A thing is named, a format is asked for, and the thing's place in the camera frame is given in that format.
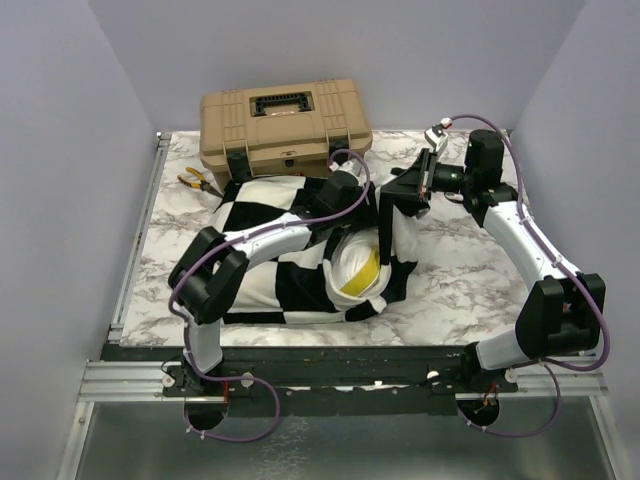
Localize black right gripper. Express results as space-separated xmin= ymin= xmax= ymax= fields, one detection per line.
xmin=381 ymin=148 xmax=475 ymax=203

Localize white pillow yellow edge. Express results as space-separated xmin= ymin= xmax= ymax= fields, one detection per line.
xmin=329 ymin=230 xmax=391 ymax=298

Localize black white checkered pillowcase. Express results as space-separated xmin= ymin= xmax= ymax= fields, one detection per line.
xmin=211 ymin=176 xmax=419 ymax=325

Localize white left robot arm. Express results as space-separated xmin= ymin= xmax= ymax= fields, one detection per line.
xmin=168 ymin=171 xmax=375 ymax=395

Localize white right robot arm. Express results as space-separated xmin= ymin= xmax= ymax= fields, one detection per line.
xmin=379 ymin=124 xmax=606 ymax=391

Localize tan plastic toolbox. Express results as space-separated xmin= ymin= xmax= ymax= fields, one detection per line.
xmin=199 ymin=79 xmax=373 ymax=184

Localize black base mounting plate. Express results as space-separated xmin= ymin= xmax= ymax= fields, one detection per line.
xmin=100 ymin=344 xmax=517 ymax=418

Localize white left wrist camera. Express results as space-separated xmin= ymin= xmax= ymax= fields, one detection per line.
xmin=329 ymin=159 xmax=362 ymax=179

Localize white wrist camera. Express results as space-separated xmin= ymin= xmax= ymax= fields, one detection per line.
xmin=424 ymin=117 xmax=453 ymax=158
xmin=329 ymin=159 xmax=362 ymax=179

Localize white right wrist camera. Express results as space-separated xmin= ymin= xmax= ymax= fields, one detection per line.
xmin=424 ymin=117 xmax=453 ymax=158

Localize yellow handled pliers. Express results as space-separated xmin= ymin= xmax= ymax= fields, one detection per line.
xmin=177 ymin=167 xmax=223 ymax=198

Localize aluminium left side rail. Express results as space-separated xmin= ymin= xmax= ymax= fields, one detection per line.
xmin=106 ymin=132 xmax=172 ymax=344

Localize aluminium rail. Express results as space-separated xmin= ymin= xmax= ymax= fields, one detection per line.
xmin=106 ymin=132 xmax=172 ymax=344
xmin=80 ymin=348 xmax=608 ymax=401

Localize aluminium front rail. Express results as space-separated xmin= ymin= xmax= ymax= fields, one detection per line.
xmin=80 ymin=348 xmax=608 ymax=401

